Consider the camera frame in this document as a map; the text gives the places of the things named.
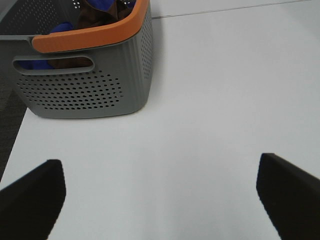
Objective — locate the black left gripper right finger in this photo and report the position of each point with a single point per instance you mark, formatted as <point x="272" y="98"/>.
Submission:
<point x="290" y="197"/>

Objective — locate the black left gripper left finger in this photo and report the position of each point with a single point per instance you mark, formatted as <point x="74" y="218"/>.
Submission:
<point x="31" y="205"/>

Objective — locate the brown towel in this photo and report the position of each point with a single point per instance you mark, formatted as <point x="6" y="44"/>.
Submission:
<point x="124" y="8"/>

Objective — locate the blue towel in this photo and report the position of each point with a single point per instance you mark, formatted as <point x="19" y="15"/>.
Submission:
<point x="93" y="13"/>

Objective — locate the grey perforated basket orange rim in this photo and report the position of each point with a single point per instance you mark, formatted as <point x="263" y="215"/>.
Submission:
<point x="117" y="83"/>

